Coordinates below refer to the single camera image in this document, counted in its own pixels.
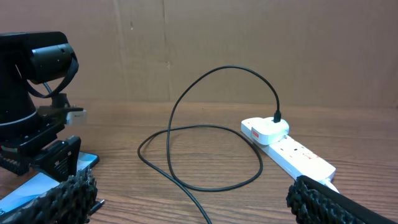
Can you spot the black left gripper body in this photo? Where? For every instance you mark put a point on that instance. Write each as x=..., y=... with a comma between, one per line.
x=24, y=147

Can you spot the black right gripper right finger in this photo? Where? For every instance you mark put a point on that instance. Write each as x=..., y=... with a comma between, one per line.
x=314, y=203

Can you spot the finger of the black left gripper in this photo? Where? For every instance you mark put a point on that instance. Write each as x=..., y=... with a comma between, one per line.
x=59, y=160
x=18, y=167

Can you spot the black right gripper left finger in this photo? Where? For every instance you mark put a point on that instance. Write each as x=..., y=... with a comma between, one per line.
x=69, y=202

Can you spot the blue Galaxy smartphone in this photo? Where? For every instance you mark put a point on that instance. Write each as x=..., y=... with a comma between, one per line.
x=40, y=184

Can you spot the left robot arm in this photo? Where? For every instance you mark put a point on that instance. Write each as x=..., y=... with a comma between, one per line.
x=35, y=68

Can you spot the white charger plug adapter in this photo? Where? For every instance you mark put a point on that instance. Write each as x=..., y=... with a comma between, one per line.
x=265, y=131

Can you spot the white power strip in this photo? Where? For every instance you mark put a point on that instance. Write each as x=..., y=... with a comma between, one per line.
x=293, y=157

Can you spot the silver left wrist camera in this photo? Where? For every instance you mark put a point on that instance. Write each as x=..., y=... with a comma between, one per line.
x=74, y=118

